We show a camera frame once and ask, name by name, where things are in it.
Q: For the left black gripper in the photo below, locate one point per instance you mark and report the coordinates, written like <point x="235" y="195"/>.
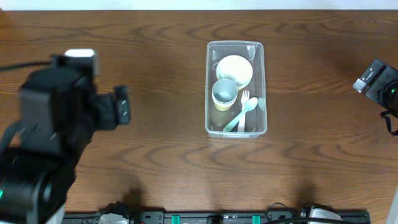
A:
<point x="122" y="106"/>

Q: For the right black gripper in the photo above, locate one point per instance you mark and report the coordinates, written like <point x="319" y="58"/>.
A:
<point x="377" y="83"/>

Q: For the yellow plastic cup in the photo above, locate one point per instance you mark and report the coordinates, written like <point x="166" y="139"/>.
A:
<point x="222" y="106"/>

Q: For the grey plastic cup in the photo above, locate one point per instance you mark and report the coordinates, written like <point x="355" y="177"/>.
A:
<point x="224" y="91"/>

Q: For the white plastic bowl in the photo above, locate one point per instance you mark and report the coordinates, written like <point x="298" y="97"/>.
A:
<point x="235" y="68"/>

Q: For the white plastic fork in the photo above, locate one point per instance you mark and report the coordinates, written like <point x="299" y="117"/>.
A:
<point x="244" y="99"/>

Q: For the mint green plastic spoon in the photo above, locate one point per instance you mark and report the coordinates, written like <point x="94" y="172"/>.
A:
<point x="249" y="106"/>

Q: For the yellow plastic bowl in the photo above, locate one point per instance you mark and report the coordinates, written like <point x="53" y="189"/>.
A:
<point x="240" y="86"/>

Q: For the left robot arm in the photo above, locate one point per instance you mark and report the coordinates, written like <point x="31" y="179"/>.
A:
<point x="60" y="112"/>

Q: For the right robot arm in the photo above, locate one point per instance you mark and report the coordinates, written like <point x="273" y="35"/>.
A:
<point x="318" y="214"/>

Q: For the clear plastic container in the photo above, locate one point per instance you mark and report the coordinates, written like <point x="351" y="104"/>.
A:
<point x="255" y="120"/>

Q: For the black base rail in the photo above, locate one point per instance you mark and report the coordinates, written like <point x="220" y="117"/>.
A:
<point x="181" y="218"/>

